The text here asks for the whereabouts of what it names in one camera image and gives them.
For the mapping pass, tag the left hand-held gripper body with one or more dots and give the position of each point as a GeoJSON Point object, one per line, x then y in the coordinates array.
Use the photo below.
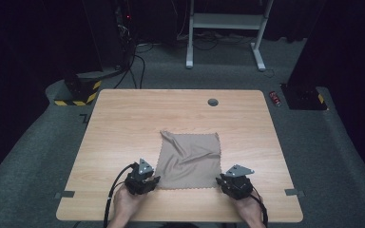
{"type": "Point", "coordinates": [138, 182]}

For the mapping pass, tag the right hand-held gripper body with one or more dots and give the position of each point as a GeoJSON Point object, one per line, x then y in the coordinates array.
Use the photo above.
{"type": "Point", "coordinates": [237, 186]}

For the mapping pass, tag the beige cloth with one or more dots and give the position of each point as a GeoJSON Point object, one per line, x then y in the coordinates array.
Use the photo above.
{"type": "Point", "coordinates": [188, 158]}

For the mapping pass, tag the person's left hand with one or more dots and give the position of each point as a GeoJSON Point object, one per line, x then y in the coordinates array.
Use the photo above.
{"type": "Point", "coordinates": [128, 204]}

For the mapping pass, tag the person's right hand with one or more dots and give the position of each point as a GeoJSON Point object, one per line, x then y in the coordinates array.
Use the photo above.
{"type": "Point", "coordinates": [250, 209]}

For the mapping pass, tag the grey tape strip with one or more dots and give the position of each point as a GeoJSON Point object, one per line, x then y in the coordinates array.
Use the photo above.
{"type": "Point", "coordinates": [294, 192]}
{"type": "Point", "coordinates": [65, 194]}

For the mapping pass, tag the grey round table grommet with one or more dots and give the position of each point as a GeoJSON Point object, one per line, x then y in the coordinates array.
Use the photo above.
{"type": "Point", "coordinates": [213, 102]}

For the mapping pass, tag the black tape floor mark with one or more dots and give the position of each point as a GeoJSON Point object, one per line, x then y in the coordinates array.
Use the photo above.
{"type": "Point", "coordinates": [85, 118]}

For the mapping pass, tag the red can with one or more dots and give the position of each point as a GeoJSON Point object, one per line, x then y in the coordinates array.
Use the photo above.
{"type": "Point", "coordinates": [274, 98]}

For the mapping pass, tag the black yellow striped stand base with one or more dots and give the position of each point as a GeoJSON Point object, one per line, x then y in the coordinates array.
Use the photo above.
{"type": "Point", "coordinates": [79, 91]}

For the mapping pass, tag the black stand base yellow mark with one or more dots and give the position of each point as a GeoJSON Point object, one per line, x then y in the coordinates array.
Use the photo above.
{"type": "Point", "coordinates": [304, 98]}

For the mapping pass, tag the white metal stand frame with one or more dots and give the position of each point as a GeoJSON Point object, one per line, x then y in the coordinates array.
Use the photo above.
{"type": "Point", "coordinates": [225, 21]}

